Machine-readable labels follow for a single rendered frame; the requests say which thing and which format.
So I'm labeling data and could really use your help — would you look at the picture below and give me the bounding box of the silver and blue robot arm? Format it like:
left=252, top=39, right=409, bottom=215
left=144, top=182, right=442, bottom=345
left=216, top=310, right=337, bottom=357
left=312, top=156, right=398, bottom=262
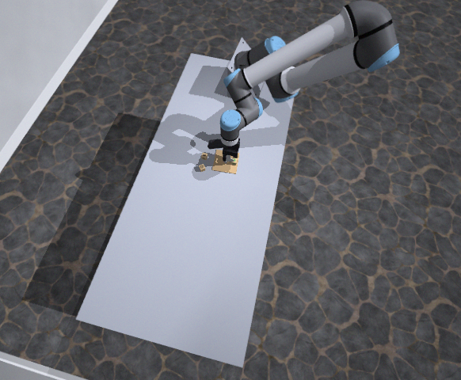
left=208, top=0, right=399, bottom=149

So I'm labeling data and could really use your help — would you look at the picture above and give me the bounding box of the tan flat mat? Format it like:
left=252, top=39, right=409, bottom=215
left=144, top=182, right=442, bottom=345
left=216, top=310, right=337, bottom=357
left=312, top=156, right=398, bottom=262
left=212, top=150, right=240, bottom=174

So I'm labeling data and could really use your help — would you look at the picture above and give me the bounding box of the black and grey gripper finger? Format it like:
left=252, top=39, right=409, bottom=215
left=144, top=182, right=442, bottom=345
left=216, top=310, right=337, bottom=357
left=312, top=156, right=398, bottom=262
left=223, top=153, right=234, bottom=164

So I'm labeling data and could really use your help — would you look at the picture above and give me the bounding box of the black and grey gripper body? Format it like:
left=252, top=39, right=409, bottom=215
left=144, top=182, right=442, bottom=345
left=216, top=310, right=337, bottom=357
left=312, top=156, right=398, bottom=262
left=223, top=139, right=240, bottom=158

